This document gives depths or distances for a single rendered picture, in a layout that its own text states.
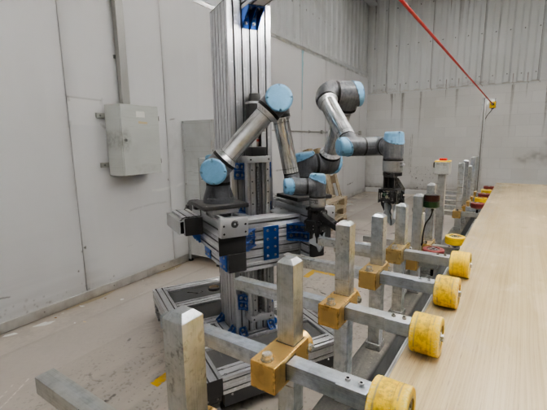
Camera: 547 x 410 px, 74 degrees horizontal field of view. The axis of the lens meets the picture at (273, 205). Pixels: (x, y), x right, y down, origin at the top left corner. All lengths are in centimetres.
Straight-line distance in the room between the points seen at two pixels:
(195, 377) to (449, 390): 46
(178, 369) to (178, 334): 5
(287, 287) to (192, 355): 24
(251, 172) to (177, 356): 151
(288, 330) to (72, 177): 286
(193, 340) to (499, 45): 920
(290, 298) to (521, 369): 46
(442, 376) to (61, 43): 326
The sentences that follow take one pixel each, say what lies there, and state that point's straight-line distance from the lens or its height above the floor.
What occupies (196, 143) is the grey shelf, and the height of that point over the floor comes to 131.
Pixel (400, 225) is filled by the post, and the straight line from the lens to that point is 134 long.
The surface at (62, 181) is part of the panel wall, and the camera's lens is 333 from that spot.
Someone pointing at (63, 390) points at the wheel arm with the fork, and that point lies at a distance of 70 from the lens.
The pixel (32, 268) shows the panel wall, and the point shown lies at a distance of 332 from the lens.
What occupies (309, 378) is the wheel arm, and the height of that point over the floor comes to 95.
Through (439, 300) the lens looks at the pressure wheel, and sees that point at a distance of 104.
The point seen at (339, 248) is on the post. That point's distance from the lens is 87.
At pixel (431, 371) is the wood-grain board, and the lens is 81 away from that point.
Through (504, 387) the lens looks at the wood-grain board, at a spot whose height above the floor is 90.
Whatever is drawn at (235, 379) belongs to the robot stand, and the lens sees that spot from 196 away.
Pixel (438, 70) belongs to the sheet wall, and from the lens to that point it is 947.
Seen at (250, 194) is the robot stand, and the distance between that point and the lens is 193.
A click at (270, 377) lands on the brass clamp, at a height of 95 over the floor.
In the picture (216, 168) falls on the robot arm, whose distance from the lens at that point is 159.
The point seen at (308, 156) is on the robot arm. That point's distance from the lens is 196.
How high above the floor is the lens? 133
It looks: 10 degrees down
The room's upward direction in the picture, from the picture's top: 1 degrees counter-clockwise
